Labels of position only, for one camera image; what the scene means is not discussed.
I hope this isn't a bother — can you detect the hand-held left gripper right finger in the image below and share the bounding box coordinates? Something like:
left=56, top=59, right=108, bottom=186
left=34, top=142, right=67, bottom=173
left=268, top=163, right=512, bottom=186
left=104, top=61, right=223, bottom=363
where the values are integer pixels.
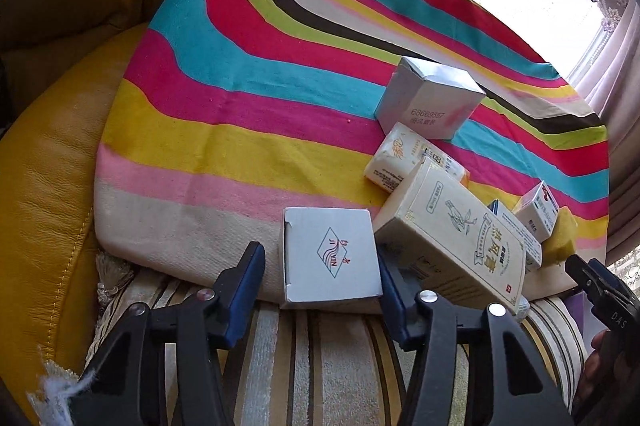
left=377, top=243, right=576, bottom=426

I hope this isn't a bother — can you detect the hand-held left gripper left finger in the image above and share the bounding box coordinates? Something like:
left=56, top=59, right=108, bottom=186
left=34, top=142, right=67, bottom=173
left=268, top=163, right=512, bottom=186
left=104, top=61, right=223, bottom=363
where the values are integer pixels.
left=67, top=241, right=267, bottom=426

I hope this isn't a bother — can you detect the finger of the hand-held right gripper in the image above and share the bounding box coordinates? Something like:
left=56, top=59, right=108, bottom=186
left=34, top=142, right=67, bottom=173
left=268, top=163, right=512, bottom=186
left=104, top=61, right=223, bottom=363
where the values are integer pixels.
left=565, top=253, right=632, bottom=304

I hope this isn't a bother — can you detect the purple cardboard box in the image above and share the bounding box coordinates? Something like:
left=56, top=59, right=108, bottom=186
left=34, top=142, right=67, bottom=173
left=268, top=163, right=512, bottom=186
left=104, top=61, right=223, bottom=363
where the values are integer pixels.
left=567, top=293, right=591, bottom=332

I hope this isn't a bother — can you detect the white box with logo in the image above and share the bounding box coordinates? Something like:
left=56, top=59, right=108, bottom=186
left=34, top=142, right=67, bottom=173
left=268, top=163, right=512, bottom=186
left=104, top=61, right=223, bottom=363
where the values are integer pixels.
left=280, top=206, right=383, bottom=311

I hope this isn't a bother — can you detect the white box with pink print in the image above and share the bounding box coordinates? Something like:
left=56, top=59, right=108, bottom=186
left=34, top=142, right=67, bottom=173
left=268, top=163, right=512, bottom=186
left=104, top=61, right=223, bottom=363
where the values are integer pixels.
left=375, top=55, right=487, bottom=141

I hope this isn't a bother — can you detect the person's right hand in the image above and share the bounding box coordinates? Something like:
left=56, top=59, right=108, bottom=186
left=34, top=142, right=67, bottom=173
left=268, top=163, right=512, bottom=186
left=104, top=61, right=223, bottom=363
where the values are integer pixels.
left=582, top=331, right=610, bottom=387

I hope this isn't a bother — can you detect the yellow sponge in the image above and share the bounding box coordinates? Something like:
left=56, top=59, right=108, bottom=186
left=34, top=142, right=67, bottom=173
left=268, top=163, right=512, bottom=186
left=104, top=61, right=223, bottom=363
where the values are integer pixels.
left=541, top=206, right=581, bottom=267

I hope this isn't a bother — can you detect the small white medicine box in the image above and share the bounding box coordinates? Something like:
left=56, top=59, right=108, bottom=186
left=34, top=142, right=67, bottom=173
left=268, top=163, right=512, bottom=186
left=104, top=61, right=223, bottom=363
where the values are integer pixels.
left=511, top=180, right=560, bottom=241

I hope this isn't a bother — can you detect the blue and white box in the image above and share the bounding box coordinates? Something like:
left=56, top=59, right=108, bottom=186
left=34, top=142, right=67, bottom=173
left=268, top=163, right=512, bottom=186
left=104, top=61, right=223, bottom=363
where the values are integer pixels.
left=487, top=199, right=543, bottom=269

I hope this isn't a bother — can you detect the long cream box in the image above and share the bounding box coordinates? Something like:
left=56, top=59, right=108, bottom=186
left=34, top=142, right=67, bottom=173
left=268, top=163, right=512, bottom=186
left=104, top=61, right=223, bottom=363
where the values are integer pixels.
left=372, top=156, right=530, bottom=317

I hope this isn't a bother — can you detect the cream tissue packet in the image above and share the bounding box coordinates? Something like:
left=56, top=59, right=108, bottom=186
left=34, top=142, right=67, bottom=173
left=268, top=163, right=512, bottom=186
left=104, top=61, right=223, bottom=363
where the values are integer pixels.
left=363, top=122, right=471, bottom=196

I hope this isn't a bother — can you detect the beige curtain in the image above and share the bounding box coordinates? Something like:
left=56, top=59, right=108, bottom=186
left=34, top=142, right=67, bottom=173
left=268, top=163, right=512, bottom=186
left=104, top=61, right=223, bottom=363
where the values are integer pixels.
left=570, top=1, right=640, bottom=277

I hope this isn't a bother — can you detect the colourful striped cloth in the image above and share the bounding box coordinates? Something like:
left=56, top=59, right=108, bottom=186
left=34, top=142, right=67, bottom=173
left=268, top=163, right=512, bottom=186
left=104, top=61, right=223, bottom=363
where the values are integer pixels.
left=94, top=0, right=612, bottom=302

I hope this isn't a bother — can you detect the yellow leather sofa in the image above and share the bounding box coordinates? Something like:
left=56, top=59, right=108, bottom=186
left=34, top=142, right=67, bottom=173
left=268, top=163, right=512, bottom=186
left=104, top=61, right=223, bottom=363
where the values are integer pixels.
left=0, top=0, right=281, bottom=426

